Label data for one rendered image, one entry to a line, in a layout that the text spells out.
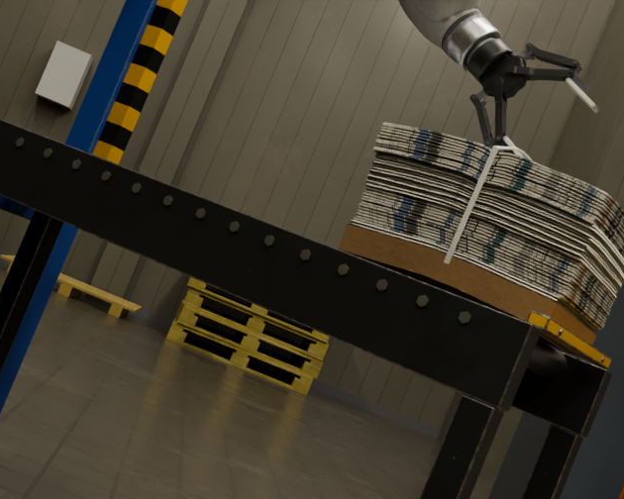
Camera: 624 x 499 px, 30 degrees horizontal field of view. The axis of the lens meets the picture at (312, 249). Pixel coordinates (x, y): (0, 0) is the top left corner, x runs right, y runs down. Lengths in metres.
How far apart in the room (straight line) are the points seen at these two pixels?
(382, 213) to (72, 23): 8.83
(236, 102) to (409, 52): 1.62
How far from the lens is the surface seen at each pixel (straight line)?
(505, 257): 1.76
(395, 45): 10.65
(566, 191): 1.76
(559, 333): 1.66
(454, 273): 1.78
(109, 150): 2.80
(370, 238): 1.83
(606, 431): 2.56
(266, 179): 10.37
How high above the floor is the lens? 0.72
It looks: 2 degrees up
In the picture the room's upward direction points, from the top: 23 degrees clockwise
